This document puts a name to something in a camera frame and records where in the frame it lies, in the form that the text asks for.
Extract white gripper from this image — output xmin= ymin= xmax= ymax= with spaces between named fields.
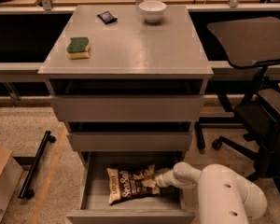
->
xmin=141 ymin=169 xmax=176 ymax=188

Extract green yellow sponge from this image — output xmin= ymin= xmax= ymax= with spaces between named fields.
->
xmin=66 ymin=36 xmax=90 ymax=60

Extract grey drawer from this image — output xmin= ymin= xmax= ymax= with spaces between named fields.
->
xmin=68 ymin=122 xmax=192 ymax=151
xmin=67 ymin=151 xmax=195 ymax=224
xmin=49 ymin=79 xmax=206 ymax=123

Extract grey top drawer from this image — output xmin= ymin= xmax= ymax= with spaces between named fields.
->
xmin=49 ymin=79 xmax=206 ymax=123

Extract grey drawer cabinet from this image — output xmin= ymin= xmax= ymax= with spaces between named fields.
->
xmin=37 ymin=5 xmax=215 ymax=166

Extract white bowl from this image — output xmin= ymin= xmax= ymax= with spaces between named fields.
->
xmin=138 ymin=0 xmax=167 ymax=23

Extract black caster bar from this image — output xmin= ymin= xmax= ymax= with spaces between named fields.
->
xmin=16 ymin=131 xmax=56 ymax=199

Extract black office chair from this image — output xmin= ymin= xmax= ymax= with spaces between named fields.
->
xmin=207 ymin=17 xmax=280 ymax=193

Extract grey bottom drawer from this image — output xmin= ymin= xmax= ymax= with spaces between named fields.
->
xmin=67 ymin=151 xmax=195 ymax=224

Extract black table leg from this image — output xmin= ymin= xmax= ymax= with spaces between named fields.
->
xmin=195 ymin=122 xmax=205 ymax=149

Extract cardboard box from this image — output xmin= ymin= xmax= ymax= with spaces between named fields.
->
xmin=0 ymin=145 xmax=23 ymax=222

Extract grey middle drawer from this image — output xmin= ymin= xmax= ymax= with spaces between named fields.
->
xmin=68 ymin=122 xmax=192 ymax=151

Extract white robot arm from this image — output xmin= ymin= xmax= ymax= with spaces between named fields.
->
xmin=150 ymin=161 xmax=267 ymax=224

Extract small black snack packet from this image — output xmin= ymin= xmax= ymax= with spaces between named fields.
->
xmin=97 ymin=11 xmax=118 ymax=24

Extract brown sea salt chip bag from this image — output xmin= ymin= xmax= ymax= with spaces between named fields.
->
xmin=107 ymin=164 xmax=160 ymax=204

